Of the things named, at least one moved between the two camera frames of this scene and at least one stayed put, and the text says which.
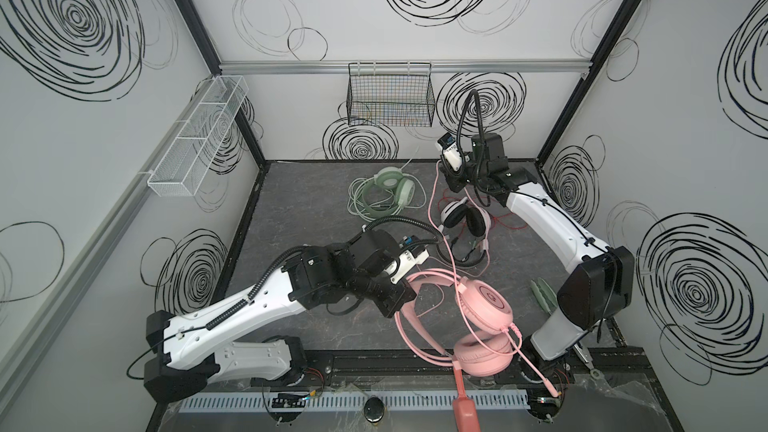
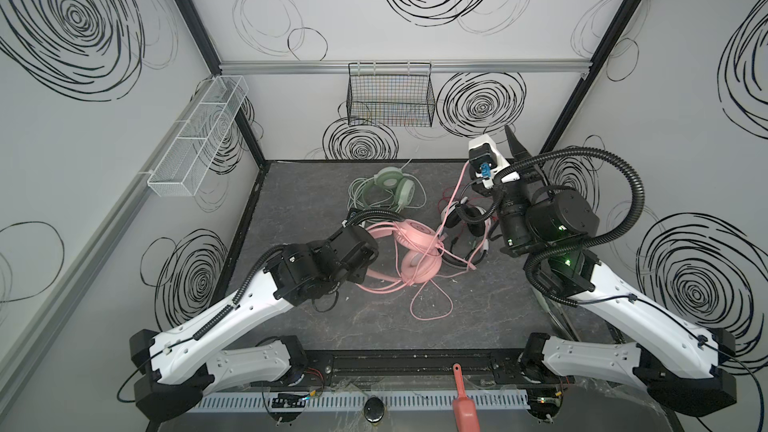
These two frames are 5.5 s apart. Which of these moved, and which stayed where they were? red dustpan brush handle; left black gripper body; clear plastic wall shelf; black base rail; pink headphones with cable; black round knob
Moved: pink headphones with cable; left black gripper body
Stayed: black base rail; red dustpan brush handle; black round knob; clear plastic wall shelf
